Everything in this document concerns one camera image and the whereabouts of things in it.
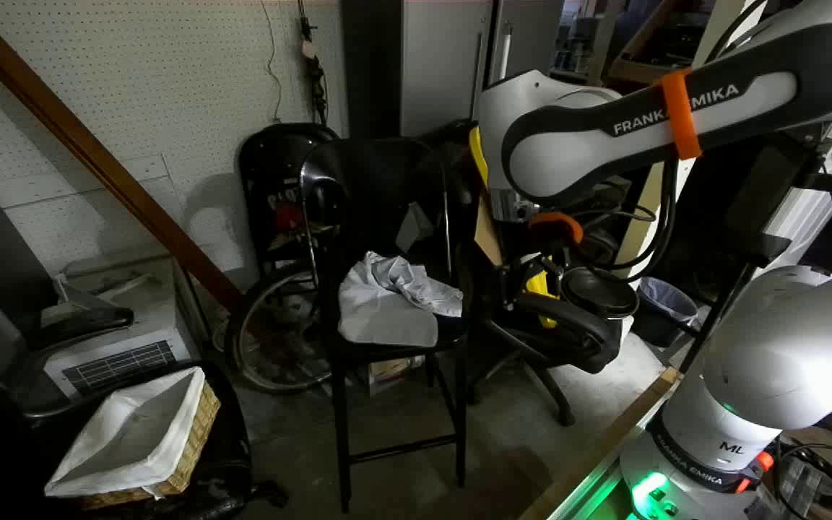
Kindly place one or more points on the white floor appliance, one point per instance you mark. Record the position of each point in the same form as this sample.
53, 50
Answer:
116, 365

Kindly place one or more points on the light blue cloth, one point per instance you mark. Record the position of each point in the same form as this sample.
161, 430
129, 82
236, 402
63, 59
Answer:
388, 308

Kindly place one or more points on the bin with plastic liner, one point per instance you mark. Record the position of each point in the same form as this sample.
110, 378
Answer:
671, 306

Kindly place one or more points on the brown cardboard sheet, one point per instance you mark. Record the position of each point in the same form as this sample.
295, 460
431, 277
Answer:
486, 236

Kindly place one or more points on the black office chair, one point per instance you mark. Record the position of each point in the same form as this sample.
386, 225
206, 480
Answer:
570, 333

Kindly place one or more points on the long brown wooden beam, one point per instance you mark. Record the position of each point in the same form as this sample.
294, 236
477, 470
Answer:
80, 134

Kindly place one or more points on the black tall metal chair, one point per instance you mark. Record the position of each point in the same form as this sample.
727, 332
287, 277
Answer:
378, 353

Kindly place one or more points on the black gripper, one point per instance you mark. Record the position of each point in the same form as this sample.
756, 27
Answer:
544, 254

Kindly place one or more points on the bicycle wheel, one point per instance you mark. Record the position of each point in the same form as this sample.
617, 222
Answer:
281, 323

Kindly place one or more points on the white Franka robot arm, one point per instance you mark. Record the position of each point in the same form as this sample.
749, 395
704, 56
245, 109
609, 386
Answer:
802, 358

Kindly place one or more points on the cream wooden post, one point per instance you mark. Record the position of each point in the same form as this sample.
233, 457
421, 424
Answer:
730, 18

